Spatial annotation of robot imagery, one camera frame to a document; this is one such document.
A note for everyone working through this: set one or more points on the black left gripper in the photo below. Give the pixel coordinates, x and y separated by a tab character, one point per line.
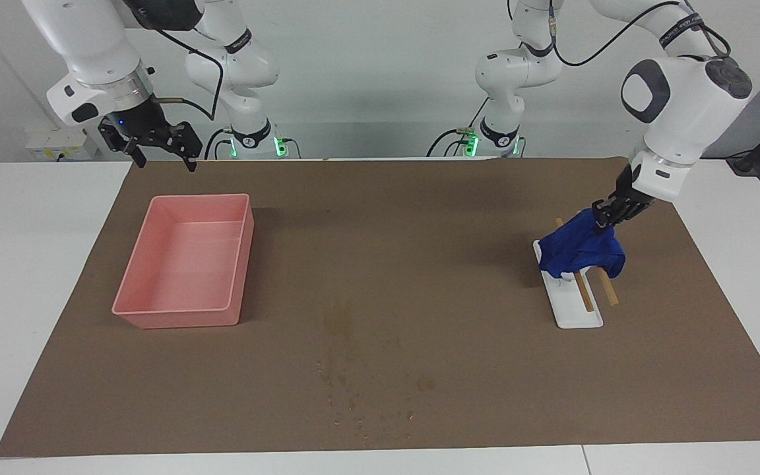
632	194

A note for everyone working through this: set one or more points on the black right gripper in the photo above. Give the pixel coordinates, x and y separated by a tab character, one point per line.
142	128

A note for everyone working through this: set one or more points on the blue towel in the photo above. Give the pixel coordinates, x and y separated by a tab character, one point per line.
578	251

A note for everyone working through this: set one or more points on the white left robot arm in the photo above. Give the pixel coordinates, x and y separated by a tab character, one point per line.
683	99

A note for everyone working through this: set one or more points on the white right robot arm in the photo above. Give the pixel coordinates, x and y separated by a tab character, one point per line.
90	46

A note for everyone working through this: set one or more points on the long wooden rod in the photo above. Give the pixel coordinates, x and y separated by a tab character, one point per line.
609	290

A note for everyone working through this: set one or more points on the short wooden rod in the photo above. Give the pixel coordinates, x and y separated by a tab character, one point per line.
584	293

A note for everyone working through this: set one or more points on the white rack tray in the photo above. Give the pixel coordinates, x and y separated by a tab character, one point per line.
574	310

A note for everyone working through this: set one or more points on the pink plastic bin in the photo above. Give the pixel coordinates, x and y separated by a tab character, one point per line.
182	264

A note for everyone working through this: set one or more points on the large brown table mat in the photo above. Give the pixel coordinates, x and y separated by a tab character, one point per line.
386	264

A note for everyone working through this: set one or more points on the white wall socket box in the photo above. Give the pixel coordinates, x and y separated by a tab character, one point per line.
57	145

